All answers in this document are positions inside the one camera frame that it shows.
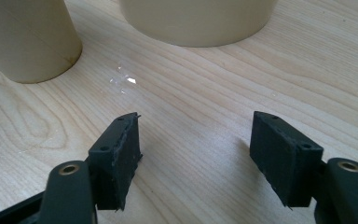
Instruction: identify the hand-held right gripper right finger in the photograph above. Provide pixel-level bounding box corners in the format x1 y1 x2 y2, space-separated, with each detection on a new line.
249 110 324 210

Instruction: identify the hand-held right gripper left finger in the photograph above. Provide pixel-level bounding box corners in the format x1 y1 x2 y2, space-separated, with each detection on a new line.
87 111 144 212

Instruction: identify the wide beige paper cup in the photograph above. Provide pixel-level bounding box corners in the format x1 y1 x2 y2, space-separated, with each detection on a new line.
117 0 279 49

